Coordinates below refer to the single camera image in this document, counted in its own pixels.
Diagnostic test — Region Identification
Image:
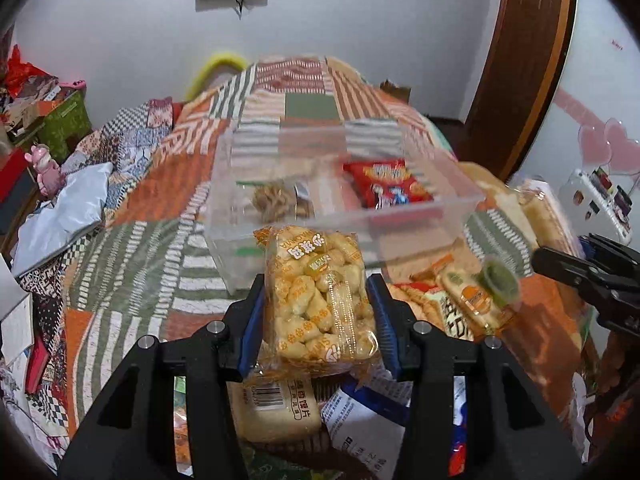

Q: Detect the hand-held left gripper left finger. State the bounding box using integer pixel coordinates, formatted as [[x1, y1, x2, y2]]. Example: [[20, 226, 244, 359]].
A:
[[57, 272, 266, 480]]

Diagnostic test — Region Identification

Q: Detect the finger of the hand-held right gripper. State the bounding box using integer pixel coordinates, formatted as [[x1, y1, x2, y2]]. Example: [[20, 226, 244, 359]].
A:
[[531, 246, 640, 333], [580, 232, 640, 281]]

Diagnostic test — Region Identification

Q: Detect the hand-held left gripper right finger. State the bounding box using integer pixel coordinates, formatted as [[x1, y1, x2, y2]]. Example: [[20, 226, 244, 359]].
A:
[[365, 274, 583, 480]]

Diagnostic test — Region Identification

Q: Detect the clear biscuit packet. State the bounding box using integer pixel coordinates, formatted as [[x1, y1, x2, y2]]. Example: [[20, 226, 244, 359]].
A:
[[510, 175, 586, 261]]

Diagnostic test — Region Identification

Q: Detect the green jelly cup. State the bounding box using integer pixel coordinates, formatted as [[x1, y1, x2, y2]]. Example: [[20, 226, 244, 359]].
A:
[[475, 255, 521, 306]]

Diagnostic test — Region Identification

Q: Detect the yellow puffed snack packet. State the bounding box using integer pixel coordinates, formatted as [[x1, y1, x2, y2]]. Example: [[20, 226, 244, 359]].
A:
[[252, 226, 382, 377]]

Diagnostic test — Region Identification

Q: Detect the clear plastic container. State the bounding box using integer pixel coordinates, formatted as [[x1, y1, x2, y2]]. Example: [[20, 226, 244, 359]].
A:
[[204, 121, 487, 293]]

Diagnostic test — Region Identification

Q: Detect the orange cracker packet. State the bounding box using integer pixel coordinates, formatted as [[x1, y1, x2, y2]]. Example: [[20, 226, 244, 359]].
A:
[[390, 255, 518, 343]]

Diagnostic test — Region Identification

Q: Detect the cream bread slice packet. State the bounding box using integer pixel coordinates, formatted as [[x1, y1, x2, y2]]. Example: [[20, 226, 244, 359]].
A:
[[227, 377, 323, 443]]

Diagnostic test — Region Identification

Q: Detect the white blue snack packet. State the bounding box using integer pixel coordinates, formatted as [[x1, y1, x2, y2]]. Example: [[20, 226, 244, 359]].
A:
[[320, 375, 416, 461]]

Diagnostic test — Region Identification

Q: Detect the white case with stickers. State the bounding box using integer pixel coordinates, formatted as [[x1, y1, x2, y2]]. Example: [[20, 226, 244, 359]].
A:
[[559, 169, 635, 246]]

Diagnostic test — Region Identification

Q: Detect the pink heart decoration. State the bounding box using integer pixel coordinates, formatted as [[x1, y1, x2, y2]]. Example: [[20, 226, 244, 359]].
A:
[[577, 117, 640, 173]]

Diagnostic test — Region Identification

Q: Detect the striped patchwork blanket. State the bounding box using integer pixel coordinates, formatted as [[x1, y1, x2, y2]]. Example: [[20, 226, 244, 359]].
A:
[[65, 57, 601, 480]]

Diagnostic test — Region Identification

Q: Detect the brown nut snack packet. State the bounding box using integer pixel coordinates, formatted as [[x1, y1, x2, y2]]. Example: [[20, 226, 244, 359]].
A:
[[237, 180, 315, 223]]

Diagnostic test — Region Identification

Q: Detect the red snack packet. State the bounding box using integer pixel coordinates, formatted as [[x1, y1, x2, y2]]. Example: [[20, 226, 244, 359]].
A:
[[342, 159, 435, 210]]

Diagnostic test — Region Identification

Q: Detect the white cloth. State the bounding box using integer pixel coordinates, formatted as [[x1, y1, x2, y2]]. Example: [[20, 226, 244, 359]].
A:
[[12, 162, 115, 278]]

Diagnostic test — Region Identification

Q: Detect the checkered patchwork quilt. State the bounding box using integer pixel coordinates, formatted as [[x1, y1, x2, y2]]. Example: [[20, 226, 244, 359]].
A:
[[0, 97, 173, 461]]

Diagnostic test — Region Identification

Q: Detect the pink toy figure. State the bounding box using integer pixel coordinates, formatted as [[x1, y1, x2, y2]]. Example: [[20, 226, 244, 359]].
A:
[[25, 144, 66, 196]]

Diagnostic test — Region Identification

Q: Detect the yellow foam tube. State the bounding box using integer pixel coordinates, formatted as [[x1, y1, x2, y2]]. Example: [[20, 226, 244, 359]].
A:
[[185, 51, 248, 101]]

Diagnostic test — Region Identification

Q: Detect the green storage box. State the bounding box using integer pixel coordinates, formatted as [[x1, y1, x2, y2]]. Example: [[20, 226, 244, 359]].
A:
[[37, 90, 93, 163]]

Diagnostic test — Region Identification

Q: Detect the red lidded box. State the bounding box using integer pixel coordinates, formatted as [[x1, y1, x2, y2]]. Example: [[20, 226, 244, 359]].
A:
[[0, 147, 38, 211]]

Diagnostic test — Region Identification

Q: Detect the pile of boxes and papers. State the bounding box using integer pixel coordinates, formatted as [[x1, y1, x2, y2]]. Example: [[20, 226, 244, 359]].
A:
[[0, 72, 86, 136]]

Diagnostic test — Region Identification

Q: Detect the red plastic bag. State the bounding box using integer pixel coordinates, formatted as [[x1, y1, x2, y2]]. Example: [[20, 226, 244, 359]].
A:
[[5, 45, 46, 96]]

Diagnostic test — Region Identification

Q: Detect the wooden door frame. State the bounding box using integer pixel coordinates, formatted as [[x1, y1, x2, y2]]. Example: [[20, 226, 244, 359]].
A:
[[462, 0, 578, 181]]

